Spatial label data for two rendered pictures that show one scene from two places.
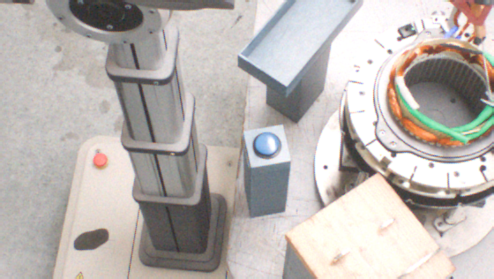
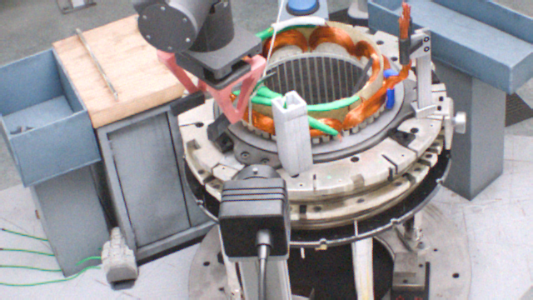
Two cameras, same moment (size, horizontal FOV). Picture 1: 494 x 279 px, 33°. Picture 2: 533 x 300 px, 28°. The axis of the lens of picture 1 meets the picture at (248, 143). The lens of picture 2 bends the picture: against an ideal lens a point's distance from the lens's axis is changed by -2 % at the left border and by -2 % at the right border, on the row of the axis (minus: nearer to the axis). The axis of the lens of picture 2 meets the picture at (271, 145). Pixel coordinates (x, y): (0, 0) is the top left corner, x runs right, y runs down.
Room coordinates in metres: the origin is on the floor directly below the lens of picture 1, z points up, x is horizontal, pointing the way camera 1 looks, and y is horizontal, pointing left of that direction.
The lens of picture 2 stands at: (0.85, -1.34, 1.88)
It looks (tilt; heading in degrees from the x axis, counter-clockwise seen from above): 40 degrees down; 104
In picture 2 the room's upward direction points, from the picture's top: 8 degrees counter-clockwise
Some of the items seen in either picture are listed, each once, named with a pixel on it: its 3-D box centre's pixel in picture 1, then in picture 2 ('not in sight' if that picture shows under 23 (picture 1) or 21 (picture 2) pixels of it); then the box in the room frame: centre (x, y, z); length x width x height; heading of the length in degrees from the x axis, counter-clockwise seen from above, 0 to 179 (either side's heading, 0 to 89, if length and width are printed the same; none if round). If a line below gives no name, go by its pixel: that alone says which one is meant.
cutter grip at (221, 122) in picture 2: not in sight; (220, 124); (0.57, -0.47, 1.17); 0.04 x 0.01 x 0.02; 66
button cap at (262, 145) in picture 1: (266, 144); (301, 2); (0.59, -0.03, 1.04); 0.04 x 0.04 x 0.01
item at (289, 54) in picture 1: (298, 62); (460, 98); (0.82, -0.10, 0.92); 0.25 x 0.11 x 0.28; 143
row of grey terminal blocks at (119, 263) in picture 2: not in sight; (119, 254); (0.34, -0.32, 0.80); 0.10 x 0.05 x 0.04; 105
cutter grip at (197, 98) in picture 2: not in sight; (187, 103); (0.53, -0.43, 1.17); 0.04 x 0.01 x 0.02; 40
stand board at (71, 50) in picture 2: (369, 252); (141, 59); (0.39, -0.19, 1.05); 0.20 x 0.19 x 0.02; 34
